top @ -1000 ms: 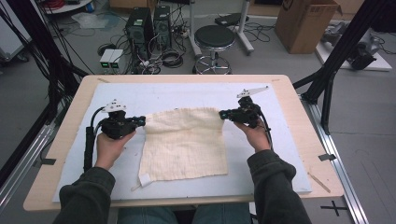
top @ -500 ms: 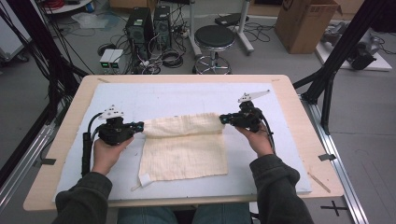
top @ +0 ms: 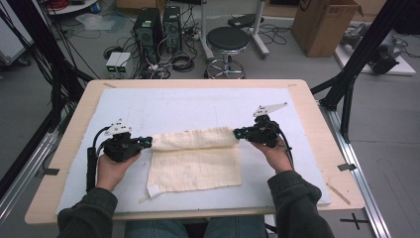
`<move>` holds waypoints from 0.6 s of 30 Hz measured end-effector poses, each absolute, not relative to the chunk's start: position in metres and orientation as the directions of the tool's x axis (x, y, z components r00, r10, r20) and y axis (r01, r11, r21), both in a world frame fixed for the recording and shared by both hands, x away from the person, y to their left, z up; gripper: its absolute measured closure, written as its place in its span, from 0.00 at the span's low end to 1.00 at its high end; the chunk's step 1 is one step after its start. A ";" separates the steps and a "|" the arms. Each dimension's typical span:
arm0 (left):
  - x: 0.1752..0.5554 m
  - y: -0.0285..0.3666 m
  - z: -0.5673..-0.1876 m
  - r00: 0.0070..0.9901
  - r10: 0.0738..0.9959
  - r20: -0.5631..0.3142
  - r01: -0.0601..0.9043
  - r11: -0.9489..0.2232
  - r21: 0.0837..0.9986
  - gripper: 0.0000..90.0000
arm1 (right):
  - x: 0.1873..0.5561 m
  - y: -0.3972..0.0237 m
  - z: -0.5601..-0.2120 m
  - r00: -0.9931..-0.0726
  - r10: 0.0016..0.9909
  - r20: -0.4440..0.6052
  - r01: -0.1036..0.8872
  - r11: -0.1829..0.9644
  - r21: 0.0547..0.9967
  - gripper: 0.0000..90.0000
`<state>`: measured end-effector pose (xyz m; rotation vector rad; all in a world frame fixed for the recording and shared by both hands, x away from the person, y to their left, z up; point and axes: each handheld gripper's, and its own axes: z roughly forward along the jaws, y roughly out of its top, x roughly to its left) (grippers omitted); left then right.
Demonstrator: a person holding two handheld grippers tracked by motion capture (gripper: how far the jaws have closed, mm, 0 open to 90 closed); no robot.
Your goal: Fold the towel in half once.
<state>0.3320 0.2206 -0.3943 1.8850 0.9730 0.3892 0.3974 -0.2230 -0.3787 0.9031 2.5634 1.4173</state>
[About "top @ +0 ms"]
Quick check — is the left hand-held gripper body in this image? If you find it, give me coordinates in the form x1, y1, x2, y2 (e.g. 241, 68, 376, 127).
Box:
98, 118, 143, 163

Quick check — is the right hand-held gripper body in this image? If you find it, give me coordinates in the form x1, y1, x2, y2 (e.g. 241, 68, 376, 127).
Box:
246, 102, 288, 148

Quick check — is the cream cloth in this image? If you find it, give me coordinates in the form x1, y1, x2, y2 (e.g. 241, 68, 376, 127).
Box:
138, 126, 244, 203

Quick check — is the person's left hand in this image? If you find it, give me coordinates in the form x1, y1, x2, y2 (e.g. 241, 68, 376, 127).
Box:
95, 152, 143, 192

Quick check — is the person's right hand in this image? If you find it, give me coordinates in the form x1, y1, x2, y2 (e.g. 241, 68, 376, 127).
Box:
251, 137, 295, 175

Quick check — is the white foam mat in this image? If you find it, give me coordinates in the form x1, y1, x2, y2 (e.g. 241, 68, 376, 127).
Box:
55, 87, 331, 216

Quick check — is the grey power supply box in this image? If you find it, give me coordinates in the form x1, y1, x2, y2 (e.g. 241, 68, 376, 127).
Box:
116, 53, 133, 74
105, 52, 122, 74

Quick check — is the person's left leg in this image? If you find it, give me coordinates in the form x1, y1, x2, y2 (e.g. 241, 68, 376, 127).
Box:
124, 219, 190, 238

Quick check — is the person's leg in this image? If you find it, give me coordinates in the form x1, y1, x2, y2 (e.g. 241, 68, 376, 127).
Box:
203, 215, 269, 238
124, 219, 190, 238

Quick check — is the black round stool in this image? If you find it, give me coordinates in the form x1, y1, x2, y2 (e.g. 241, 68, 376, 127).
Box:
203, 26, 252, 79

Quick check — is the person's right leg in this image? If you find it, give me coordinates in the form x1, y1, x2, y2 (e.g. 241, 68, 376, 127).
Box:
203, 215, 269, 238

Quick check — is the thin wooden strip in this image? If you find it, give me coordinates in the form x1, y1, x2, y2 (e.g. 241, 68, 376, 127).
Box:
326, 182, 352, 206

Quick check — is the white metal stand leg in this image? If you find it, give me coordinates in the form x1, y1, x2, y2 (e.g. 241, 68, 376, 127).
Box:
252, 0, 270, 60
199, 0, 216, 61

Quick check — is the large black computer tower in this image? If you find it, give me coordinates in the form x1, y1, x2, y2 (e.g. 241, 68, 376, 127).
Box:
133, 7, 164, 63

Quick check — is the black flat case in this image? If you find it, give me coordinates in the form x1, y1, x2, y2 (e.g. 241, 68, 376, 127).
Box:
227, 13, 265, 29

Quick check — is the slim black computer tower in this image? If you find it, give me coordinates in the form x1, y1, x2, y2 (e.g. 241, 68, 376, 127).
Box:
162, 4, 183, 54

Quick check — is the brown cardboard box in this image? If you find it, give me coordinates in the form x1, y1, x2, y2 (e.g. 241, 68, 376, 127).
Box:
290, 0, 365, 58

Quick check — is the clear plastic sheet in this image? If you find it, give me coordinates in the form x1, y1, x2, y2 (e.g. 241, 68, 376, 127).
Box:
75, 13, 117, 32

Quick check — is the black tape cross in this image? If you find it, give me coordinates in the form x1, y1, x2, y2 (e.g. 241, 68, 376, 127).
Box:
340, 212, 369, 231

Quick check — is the white round table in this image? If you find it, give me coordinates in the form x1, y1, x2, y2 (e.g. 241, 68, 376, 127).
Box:
44, 0, 100, 16

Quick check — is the white board with devices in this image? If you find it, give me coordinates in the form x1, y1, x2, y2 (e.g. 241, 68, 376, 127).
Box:
335, 23, 417, 77

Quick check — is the white cabinet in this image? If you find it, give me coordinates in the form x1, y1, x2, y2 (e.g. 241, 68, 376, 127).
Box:
0, 0, 35, 67

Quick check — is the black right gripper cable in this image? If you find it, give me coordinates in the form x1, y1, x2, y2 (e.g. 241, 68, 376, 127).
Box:
263, 128, 295, 234

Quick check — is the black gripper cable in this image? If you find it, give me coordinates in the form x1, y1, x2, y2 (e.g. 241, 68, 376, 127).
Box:
263, 128, 295, 234
85, 125, 112, 193

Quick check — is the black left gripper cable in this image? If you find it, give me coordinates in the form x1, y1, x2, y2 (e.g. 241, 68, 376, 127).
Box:
85, 125, 112, 193

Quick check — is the coiled black cable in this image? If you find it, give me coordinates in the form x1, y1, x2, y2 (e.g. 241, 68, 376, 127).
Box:
170, 52, 196, 73

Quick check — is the aluminium rail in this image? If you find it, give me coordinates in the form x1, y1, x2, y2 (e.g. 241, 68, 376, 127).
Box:
0, 132, 60, 227
318, 100, 392, 238

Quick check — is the black metal frame with cables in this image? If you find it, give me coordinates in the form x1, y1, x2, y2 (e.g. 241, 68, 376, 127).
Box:
0, 0, 95, 133

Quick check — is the black metal frame strut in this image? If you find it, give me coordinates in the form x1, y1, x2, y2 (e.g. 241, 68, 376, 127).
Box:
310, 0, 420, 144

